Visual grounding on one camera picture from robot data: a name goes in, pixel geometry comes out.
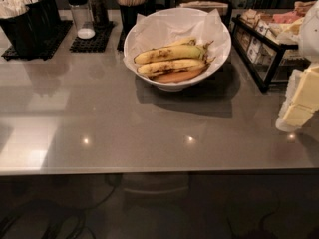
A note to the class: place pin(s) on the white ceramic bowl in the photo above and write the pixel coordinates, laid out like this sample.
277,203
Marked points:
172,83

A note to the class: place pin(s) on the large spotted yellow banana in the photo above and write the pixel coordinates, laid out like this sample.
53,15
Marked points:
172,53

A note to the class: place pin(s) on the black rear cutlery cup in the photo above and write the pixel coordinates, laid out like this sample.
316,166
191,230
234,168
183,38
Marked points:
43,15

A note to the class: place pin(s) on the salt shaker black lid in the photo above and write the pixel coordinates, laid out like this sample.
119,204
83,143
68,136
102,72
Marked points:
82,19

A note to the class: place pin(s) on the black wire condiment rack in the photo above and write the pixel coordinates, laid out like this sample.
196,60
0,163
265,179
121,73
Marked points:
269,64

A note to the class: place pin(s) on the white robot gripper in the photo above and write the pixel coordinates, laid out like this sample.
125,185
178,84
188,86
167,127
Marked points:
310,39

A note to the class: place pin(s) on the black cup of stirrers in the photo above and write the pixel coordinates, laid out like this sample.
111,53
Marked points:
130,9

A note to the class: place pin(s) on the black left rubber mat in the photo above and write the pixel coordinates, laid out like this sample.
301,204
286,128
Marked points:
51,45

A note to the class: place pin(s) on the black middle rubber mat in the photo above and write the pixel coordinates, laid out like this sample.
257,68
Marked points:
97,44

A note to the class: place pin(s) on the black rubber mat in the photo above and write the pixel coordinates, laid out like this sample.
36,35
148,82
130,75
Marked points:
97,44
51,45

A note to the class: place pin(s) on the black cup white cutlery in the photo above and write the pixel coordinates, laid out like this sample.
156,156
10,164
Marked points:
17,24

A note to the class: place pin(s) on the pepper shaker black lid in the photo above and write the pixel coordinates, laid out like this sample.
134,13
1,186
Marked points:
100,13

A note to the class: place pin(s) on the middle spotted yellow banana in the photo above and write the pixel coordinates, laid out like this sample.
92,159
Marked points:
179,65

